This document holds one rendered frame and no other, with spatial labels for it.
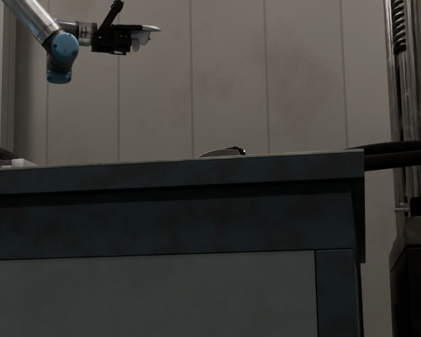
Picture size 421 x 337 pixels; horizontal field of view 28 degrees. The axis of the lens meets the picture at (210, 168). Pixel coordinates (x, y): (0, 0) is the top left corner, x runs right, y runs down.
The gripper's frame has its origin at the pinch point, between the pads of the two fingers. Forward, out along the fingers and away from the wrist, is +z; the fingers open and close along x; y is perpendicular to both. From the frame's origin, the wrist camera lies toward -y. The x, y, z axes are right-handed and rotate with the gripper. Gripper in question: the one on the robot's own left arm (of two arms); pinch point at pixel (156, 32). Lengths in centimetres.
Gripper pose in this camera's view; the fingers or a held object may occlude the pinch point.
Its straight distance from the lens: 264.5
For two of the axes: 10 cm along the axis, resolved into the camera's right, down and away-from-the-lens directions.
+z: 9.6, 0.3, 2.9
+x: 2.9, -0.3, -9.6
